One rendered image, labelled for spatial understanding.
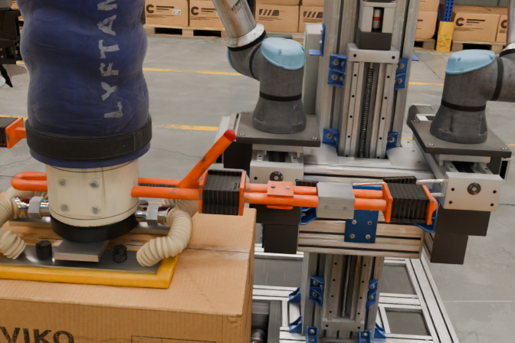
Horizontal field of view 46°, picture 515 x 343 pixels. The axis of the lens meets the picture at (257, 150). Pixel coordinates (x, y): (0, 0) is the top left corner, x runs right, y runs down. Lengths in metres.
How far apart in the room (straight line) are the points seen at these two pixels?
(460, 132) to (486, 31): 7.10
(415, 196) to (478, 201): 0.48
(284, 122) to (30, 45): 0.76
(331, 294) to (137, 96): 1.11
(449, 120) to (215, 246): 0.76
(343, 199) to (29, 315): 0.59
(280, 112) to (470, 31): 7.18
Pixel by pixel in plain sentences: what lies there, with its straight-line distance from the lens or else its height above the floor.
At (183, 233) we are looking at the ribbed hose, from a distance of 1.12.
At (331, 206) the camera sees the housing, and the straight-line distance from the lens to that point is 1.14.
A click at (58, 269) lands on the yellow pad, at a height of 0.97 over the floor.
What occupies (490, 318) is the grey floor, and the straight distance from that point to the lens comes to 2.89.
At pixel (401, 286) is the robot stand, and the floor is 0.21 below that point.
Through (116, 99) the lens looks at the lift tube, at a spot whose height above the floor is 1.28.
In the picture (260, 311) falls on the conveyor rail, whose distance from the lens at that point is 1.66.
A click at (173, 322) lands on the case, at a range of 1.08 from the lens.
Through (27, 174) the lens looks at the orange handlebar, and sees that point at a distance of 1.26.
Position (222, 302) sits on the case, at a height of 0.95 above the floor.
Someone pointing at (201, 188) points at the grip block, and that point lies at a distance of 1.12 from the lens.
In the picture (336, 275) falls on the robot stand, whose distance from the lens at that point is 1.95.
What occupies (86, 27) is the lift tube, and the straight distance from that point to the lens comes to 1.02.
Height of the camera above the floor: 1.58
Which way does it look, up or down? 21 degrees down
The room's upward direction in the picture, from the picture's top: 3 degrees clockwise
